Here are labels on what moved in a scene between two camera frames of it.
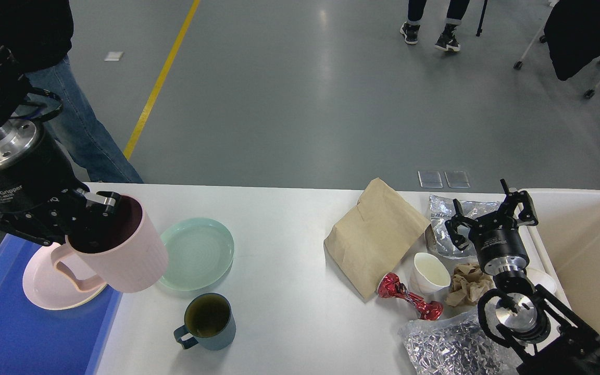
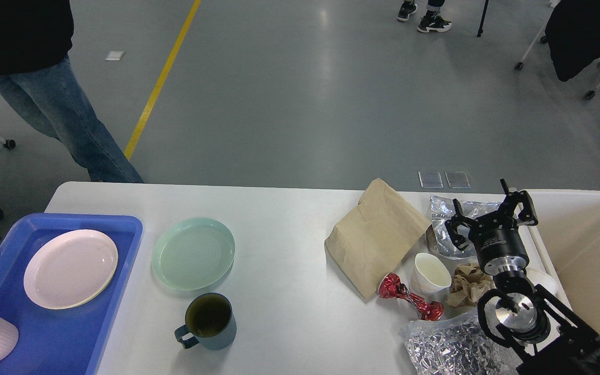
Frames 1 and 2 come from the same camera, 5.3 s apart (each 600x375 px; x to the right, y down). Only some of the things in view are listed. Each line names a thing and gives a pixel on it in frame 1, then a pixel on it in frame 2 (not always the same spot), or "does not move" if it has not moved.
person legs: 448,41 -> 431,21
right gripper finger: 453,223 does not move
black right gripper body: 498,241 does not move
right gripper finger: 527,215 does not move
